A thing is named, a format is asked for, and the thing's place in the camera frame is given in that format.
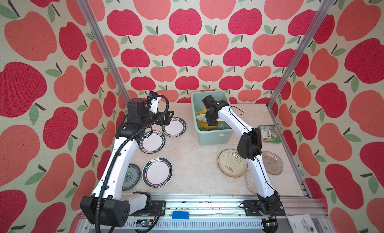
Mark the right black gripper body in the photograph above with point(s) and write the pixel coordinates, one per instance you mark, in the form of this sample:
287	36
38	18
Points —
210	120

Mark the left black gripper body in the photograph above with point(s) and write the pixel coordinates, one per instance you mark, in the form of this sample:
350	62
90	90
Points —
151	118

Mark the yellow dotted scalloped plate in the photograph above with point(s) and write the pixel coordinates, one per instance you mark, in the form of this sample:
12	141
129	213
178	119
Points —
205	124

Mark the white plate black flower outline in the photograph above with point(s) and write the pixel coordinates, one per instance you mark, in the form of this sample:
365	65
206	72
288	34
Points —
201	116

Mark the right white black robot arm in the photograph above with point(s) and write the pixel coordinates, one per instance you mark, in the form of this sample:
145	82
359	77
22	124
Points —
249	148

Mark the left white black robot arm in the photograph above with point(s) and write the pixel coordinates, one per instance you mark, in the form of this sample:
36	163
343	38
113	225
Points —
105	207

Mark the mint green plastic bin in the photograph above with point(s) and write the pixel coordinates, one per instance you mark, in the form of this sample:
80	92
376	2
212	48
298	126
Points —
219	135

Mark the small teal patterned plate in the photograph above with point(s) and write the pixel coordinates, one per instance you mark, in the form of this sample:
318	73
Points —
132	177

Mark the large green rimmed white plate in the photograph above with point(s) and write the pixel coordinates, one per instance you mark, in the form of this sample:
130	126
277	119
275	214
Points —
157	172

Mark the cream plate with bamboo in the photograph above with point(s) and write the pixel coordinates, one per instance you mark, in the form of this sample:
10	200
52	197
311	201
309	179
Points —
232	164

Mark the green snack packet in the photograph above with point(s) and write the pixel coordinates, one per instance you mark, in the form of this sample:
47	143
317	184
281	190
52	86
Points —
269	134

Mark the clear textured glass plate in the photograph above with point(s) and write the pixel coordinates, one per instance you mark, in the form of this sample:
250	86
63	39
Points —
250	182

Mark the smoky brown glass plate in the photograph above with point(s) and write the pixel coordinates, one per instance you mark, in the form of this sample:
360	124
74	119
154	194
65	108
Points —
273	163

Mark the green circuit board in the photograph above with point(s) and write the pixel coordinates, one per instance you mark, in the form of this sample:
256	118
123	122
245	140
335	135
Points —
143	223

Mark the blue rectangular box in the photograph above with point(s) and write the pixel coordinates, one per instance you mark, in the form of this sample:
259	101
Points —
180	215

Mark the white paper sheet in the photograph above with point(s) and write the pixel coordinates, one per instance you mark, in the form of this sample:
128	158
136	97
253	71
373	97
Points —
302	224

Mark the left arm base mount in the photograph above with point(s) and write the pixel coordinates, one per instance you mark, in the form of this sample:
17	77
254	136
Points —
156	206

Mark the aluminium front rail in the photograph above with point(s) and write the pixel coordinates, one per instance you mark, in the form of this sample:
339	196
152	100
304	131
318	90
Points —
222	214

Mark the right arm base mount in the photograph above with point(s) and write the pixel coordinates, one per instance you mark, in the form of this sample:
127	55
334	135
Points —
258	209

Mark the left aluminium frame post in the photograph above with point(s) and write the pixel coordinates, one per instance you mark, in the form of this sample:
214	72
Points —
90	17

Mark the aluminium frame post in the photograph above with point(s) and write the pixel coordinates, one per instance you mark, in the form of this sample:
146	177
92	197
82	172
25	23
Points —
90	17
319	17

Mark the right aluminium frame post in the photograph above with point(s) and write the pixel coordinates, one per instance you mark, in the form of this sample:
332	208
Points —
319	17

